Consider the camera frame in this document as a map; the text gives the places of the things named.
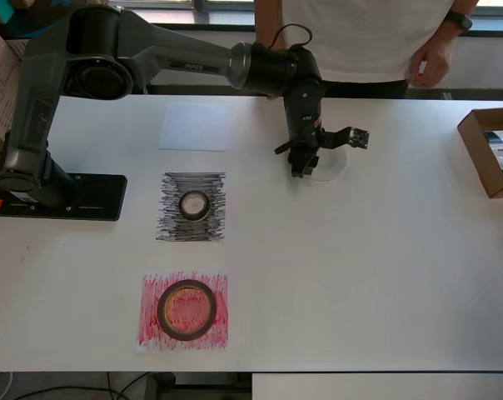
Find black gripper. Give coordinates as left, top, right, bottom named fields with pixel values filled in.
left=286, top=131, right=324, bottom=179

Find white tape roll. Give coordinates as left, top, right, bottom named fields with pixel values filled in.
left=308, top=145, right=347, bottom=185

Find black tape roll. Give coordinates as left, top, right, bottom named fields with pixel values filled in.
left=178, top=190, right=211, bottom=222

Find red tape roll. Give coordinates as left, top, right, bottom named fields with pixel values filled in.
left=157, top=278, right=220, bottom=342

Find person left forearm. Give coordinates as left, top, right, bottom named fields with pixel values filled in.
left=451, top=0, right=481, bottom=18

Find person left hand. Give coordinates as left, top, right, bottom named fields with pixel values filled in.
left=408, top=27, right=458, bottom=89

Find blank white paper sheet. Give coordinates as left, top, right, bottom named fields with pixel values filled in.
left=158, top=102, right=236, bottom=152

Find black scribbled paper sheet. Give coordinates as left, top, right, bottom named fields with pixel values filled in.
left=154, top=170, right=228, bottom=245

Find person white shirt black shorts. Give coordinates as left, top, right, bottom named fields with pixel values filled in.
left=276, top=0, right=456, bottom=100

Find open brown cardboard box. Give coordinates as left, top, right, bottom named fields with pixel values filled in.
left=457, top=107, right=503, bottom=200

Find black wristwatch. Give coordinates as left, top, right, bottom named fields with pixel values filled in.
left=446, top=10, right=474, bottom=33

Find red scribbled paper sheet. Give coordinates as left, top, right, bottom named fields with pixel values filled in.
left=135, top=271, right=230, bottom=353

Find black box with blue print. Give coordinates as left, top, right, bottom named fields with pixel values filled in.
left=9, top=0, right=76, bottom=39

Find black box with white label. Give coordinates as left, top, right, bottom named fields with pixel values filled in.
left=5, top=37, right=30, bottom=63

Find wrist camera board on bracket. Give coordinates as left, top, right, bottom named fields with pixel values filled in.
left=320, top=126, right=371, bottom=151

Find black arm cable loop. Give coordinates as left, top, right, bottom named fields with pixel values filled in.
left=270, top=22, right=314, bottom=49

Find dark window frame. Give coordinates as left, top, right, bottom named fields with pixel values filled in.
left=122, top=0, right=503, bottom=38

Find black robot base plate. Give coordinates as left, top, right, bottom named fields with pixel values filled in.
left=0, top=172, right=127, bottom=222

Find black table leg frame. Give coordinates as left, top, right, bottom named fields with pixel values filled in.
left=147, top=371, right=252, bottom=400

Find black floor cable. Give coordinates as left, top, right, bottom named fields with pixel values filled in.
left=1, top=372, right=152, bottom=400

